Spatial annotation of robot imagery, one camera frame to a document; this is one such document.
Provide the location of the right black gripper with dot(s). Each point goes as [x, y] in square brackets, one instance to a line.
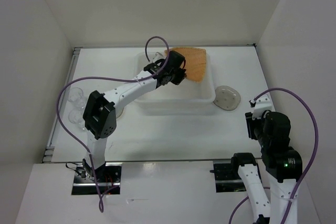
[250, 122]

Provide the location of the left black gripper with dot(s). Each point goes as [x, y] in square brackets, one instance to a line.
[180, 77]

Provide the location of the triangular woven bamboo tray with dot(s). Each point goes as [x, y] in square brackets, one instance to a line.
[195, 62]

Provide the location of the clear glass plate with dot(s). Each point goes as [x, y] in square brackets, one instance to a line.
[119, 112]
[227, 98]

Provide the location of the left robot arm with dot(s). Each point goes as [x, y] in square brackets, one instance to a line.
[100, 115]

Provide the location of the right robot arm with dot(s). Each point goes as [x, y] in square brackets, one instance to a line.
[283, 166]

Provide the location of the white plastic bin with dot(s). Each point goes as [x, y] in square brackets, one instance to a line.
[189, 97]

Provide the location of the clear glass cup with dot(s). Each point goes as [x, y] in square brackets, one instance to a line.
[76, 117]
[77, 98]

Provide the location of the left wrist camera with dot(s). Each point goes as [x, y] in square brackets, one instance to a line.
[157, 56]

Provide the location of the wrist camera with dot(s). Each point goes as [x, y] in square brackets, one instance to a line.
[157, 56]
[260, 105]

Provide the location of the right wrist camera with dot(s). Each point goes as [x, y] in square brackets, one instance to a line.
[260, 105]

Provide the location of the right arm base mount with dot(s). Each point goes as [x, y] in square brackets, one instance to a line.
[226, 179]

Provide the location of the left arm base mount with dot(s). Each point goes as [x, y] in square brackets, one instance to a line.
[108, 181]

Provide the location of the aluminium table edge rail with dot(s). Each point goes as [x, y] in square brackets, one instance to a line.
[45, 161]

